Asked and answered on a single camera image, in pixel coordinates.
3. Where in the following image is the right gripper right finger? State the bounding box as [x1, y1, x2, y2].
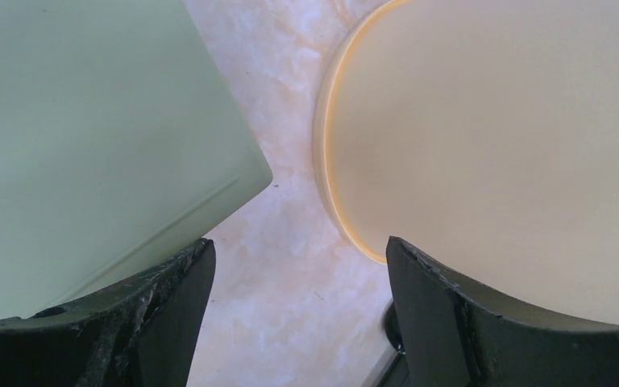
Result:
[386, 237, 619, 386]

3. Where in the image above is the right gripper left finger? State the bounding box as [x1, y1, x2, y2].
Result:
[0, 239, 216, 386]

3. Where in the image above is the green plastic basket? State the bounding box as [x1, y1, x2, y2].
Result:
[0, 1, 272, 319]

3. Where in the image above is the yellow capybara bucket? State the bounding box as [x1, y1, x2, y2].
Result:
[314, 1, 619, 325]

